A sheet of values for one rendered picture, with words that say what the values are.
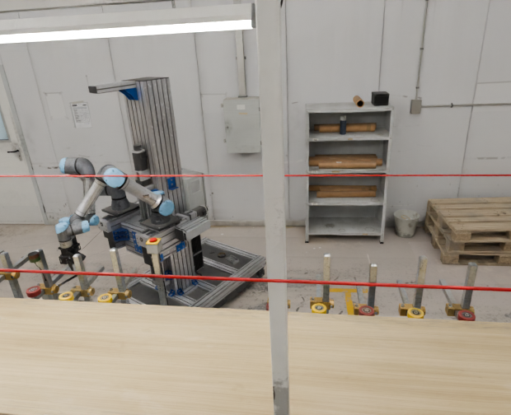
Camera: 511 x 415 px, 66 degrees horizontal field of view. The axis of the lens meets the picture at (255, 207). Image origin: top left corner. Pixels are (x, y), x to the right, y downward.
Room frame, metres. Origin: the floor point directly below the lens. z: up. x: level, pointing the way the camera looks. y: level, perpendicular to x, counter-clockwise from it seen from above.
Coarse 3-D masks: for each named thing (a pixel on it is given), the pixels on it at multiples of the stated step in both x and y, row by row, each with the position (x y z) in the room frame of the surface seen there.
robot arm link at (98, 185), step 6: (96, 174) 2.49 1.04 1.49; (96, 180) 2.46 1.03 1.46; (102, 180) 2.46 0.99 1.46; (96, 186) 2.45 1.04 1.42; (102, 186) 2.47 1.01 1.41; (90, 192) 2.44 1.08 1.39; (96, 192) 2.44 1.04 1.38; (84, 198) 2.42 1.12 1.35; (90, 198) 2.42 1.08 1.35; (96, 198) 2.45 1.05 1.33; (84, 204) 2.40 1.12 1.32; (90, 204) 2.41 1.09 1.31; (78, 210) 2.39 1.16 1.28; (84, 210) 2.39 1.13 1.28; (72, 216) 2.40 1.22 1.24; (78, 216) 2.37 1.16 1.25; (84, 216) 2.39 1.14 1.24
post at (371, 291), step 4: (372, 264) 1.81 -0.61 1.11; (376, 264) 1.81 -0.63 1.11; (372, 268) 1.80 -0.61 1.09; (376, 268) 1.80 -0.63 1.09; (372, 272) 1.80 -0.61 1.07; (376, 272) 1.80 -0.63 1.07; (372, 276) 1.80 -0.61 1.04; (376, 276) 1.80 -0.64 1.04; (368, 280) 1.83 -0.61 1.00; (372, 280) 1.80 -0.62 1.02; (376, 280) 1.80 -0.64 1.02; (368, 288) 1.81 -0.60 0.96; (372, 288) 1.80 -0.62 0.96; (368, 292) 1.80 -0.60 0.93; (372, 292) 1.80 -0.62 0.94; (368, 296) 1.80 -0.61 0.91; (372, 296) 1.80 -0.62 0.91; (368, 300) 1.80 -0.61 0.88; (372, 300) 1.80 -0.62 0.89; (368, 304) 1.80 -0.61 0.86; (372, 304) 1.80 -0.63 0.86
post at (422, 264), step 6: (420, 258) 1.77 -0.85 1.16; (426, 258) 1.76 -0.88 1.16; (420, 264) 1.76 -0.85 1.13; (426, 264) 1.76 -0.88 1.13; (420, 270) 1.76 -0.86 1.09; (420, 276) 1.76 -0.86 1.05; (420, 282) 1.76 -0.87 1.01; (420, 288) 1.76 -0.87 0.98; (414, 294) 1.79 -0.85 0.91; (420, 294) 1.76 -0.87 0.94; (414, 300) 1.78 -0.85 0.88; (420, 300) 1.76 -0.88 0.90; (414, 306) 1.76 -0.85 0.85; (420, 306) 1.76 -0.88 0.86
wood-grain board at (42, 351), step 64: (0, 320) 1.78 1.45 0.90; (64, 320) 1.75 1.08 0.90; (128, 320) 1.72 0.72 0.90; (192, 320) 1.69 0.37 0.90; (256, 320) 1.66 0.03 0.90; (320, 320) 1.63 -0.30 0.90; (384, 320) 1.61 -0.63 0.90; (448, 320) 1.58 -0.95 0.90; (0, 384) 1.33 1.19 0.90; (64, 384) 1.31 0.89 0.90; (128, 384) 1.29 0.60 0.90; (192, 384) 1.27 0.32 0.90; (256, 384) 1.25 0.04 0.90; (320, 384) 1.23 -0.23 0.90; (384, 384) 1.21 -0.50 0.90; (448, 384) 1.19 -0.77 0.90
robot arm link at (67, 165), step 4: (64, 160) 2.69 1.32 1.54; (68, 160) 2.69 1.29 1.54; (72, 160) 2.68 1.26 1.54; (76, 160) 2.68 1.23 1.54; (60, 164) 2.68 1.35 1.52; (64, 164) 2.67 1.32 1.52; (68, 164) 2.67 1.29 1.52; (72, 164) 2.66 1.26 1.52; (60, 168) 2.67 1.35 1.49; (64, 168) 2.67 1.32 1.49; (68, 168) 2.66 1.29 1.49; (72, 168) 2.66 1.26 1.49; (76, 168) 2.65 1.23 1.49; (64, 172) 2.68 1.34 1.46; (68, 172) 2.68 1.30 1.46; (72, 172) 2.67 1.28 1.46; (76, 172) 2.67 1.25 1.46; (104, 188) 2.96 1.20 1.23; (104, 192) 2.96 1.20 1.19
